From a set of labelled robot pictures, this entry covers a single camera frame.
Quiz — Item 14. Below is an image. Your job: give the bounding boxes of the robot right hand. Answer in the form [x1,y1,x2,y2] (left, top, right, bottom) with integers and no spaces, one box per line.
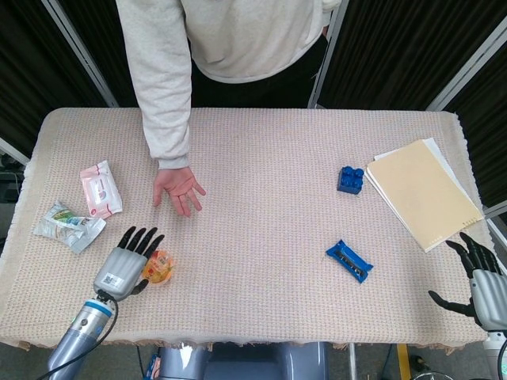
[427,232,507,330]

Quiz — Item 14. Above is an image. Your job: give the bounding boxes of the person's right hand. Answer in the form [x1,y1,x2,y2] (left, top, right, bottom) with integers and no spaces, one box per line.
[152,166,208,218]

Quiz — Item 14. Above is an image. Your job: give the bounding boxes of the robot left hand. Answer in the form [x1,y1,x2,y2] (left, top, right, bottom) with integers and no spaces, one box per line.
[92,226,166,302]

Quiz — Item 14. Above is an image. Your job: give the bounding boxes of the orange jelly cup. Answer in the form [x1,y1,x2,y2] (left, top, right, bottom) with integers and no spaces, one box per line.
[141,249,175,285]

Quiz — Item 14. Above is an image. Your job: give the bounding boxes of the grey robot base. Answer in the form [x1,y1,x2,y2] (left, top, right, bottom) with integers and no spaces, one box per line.
[156,342,330,380]

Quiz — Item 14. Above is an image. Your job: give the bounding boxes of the silver green snack pouch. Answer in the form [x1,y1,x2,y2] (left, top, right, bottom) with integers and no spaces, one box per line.
[32,200,107,255]

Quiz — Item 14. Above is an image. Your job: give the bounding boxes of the person's grey sleeved right arm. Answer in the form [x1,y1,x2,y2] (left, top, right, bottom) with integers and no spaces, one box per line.
[115,0,194,171]

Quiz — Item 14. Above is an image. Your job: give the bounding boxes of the pink white wet wipes pack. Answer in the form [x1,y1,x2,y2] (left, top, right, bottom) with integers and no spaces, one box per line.
[79,159,124,219]

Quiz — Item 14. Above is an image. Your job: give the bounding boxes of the beige woven tablecloth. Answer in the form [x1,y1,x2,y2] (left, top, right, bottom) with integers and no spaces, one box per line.
[0,107,489,352]

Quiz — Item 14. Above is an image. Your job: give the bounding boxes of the yellow bar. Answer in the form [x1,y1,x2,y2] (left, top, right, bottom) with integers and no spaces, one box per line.
[395,344,411,380]

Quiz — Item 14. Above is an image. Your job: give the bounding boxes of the beige notebook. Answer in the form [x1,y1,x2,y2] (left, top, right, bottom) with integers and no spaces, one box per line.
[366,139,485,253]

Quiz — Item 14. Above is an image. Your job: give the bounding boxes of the blue snack bar wrapper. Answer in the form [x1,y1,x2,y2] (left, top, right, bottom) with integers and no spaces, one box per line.
[325,238,375,284]

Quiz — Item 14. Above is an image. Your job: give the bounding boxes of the white paper sheets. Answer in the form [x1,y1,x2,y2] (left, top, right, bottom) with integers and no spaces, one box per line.
[373,137,482,207]

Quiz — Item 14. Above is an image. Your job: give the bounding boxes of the dark pleated curtain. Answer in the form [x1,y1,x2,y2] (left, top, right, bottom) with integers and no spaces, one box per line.
[316,0,507,111]
[447,43,507,211]
[0,0,110,155]
[59,0,139,108]

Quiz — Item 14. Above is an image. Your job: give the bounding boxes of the person torso in grey sweater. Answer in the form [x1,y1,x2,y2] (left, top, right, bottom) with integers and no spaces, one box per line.
[114,0,342,110]

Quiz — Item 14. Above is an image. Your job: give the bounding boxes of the blue toy building brick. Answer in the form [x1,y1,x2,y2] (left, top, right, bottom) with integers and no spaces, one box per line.
[337,165,365,196]

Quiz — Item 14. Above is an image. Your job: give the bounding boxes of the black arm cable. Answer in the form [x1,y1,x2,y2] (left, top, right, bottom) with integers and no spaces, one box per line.
[33,290,120,380]

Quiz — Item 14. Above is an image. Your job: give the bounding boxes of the white frame bar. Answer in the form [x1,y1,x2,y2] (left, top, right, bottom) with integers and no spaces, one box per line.
[0,136,31,166]

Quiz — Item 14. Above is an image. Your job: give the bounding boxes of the white slanted frame post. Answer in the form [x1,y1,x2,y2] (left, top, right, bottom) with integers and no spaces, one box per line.
[307,0,349,108]
[41,0,120,108]
[425,25,507,112]

